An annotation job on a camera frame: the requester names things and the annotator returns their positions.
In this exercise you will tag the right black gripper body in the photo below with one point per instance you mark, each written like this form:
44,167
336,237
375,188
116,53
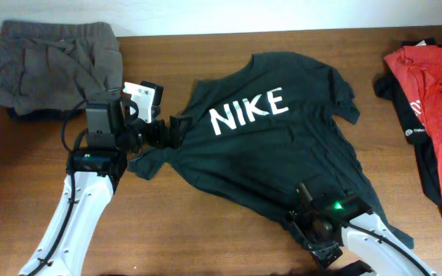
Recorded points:
319,247

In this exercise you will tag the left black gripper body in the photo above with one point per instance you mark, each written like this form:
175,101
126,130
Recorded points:
153,133

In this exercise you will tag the black Nike t-shirt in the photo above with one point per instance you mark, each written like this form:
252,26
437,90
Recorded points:
258,133

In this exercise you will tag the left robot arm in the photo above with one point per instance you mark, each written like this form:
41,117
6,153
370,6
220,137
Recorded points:
95,164

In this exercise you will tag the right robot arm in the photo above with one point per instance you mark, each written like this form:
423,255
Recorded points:
363,232

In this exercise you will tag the folded dark navy garment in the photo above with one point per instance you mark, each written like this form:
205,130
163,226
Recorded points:
43,115

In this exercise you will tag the folded grey shorts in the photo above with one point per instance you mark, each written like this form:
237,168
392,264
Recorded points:
53,67

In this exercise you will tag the black logo t-shirt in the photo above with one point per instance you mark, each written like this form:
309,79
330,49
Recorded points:
388,88

